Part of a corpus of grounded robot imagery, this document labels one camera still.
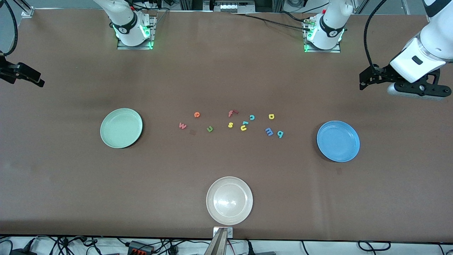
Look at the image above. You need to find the blue plate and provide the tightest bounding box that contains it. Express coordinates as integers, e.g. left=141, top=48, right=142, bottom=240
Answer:
left=316, top=120, right=360, bottom=163

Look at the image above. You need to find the green plate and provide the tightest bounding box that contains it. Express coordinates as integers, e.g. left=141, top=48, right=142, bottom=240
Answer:
left=100, top=108, right=143, bottom=148

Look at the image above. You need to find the beige plate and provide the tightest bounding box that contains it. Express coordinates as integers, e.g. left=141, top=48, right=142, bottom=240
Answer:
left=206, top=176, right=253, bottom=225

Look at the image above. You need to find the black orange power strip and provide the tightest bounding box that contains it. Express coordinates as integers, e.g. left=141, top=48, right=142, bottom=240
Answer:
left=127, top=240, right=155, bottom=255

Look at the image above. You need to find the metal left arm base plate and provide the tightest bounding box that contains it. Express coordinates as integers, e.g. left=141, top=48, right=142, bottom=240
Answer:
left=303, top=16, right=341, bottom=53

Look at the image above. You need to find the black left camera mount bracket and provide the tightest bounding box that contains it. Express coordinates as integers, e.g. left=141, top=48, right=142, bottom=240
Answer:
left=392, top=69, right=452, bottom=100

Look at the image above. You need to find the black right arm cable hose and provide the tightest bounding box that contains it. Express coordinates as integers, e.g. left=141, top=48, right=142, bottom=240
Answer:
left=0, top=0, right=19, bottom=57

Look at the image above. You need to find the black cable on table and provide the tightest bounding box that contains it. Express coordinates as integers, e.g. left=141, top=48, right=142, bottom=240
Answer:
left=230, top=12, right=314, bottom=32

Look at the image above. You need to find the black looped cable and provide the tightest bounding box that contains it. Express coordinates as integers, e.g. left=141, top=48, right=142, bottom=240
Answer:
left=357, top=240, right=392, bottom=252

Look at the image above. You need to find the metal front camera mount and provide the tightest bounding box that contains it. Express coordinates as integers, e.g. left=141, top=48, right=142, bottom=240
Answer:
left=204, top=227, right=234, bottom=255

